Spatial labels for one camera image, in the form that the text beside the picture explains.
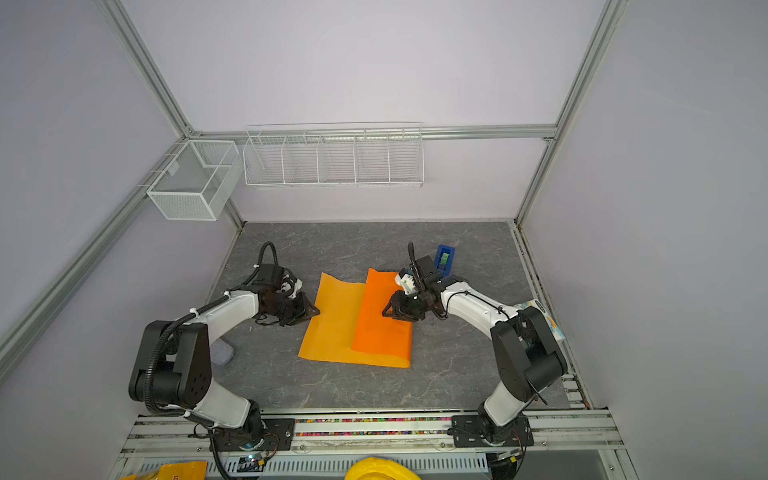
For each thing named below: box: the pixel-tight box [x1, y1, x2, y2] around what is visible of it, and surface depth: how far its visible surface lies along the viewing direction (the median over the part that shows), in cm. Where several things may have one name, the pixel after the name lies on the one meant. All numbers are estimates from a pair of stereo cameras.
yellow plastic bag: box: [121, 461, 208, 480], surface depth 68 cm
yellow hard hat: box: [344, 457, 423, 480], surface depth 67 cm
